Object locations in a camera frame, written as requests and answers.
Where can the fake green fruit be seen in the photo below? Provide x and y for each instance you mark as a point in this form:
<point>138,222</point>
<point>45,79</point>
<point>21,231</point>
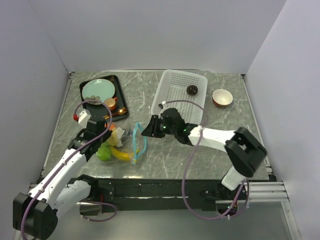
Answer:
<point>104,153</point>

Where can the fake dark mangosteen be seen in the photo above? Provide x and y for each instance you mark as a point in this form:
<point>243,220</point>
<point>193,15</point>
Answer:
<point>192,90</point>

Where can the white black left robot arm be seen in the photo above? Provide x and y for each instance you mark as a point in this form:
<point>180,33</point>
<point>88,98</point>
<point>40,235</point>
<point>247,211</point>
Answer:
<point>36,213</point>

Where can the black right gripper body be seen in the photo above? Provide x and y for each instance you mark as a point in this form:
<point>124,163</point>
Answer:
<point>162,127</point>

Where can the red and white bowl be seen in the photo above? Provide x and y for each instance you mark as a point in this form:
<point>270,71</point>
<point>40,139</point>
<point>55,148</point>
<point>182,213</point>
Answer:
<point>222,98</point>

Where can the white perforated plastic basket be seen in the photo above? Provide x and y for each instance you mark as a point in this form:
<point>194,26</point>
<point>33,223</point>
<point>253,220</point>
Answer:
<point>172,89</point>

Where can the fake yellow banana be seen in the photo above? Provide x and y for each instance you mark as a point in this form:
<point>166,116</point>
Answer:
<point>120,155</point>

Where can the gold spoon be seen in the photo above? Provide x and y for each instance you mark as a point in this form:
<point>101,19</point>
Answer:
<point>121,111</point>

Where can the clear zip top bag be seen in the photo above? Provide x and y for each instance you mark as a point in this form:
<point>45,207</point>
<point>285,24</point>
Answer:
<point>130,141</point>

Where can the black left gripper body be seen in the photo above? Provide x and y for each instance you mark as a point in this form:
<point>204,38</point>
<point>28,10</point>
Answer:
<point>104,137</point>

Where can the fake orange fruit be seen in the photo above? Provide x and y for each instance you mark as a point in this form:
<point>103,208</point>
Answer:
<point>112,126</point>

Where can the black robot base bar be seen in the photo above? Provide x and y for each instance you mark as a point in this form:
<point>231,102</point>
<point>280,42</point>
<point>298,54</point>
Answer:
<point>138,194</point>

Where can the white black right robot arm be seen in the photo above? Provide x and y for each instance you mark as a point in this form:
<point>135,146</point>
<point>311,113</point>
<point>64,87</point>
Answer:
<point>245,152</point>

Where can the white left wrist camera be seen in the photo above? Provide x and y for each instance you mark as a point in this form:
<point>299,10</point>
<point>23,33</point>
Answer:
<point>82,118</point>

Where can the orange ceramic cup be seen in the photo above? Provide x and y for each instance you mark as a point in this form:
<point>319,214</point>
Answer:
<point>111,103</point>

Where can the light teal plate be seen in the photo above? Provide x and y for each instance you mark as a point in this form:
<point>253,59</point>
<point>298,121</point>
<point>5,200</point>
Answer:
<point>97,91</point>

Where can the fake yellow pear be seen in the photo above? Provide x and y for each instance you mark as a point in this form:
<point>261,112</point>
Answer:
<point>113,140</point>

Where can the black rectangular tray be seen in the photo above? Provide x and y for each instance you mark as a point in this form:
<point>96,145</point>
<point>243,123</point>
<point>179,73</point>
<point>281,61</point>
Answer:
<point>99,110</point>

